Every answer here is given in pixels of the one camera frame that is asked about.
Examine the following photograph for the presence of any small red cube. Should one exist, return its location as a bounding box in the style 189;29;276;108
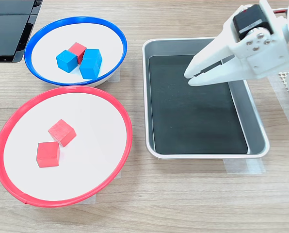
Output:
68;42;87;65
48;118;77;148
36;141;61;168

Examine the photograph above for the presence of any clear tape sheet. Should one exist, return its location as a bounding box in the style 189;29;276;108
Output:
268;72;289;141

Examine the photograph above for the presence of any black tray mat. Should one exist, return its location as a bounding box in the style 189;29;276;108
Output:
148;54;249;155

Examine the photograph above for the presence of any steel tray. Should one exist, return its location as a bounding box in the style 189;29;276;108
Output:
142;36;271;160

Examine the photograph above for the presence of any clear tape strip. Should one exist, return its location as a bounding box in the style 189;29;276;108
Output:
70;194;96;206
107;67;121;83
223;157;266;174

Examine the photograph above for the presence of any small blue cube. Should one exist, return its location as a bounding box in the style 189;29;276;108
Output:
56;50;78;73
82;49;103;69
79;58;101;80

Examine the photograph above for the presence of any white plate red rim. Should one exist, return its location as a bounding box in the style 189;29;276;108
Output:
0;85;133;208

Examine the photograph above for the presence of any white plate blue rim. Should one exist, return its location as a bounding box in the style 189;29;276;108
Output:
24;16;128;87

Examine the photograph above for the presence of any black flat device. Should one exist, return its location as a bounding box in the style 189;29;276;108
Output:
0;0;44;63

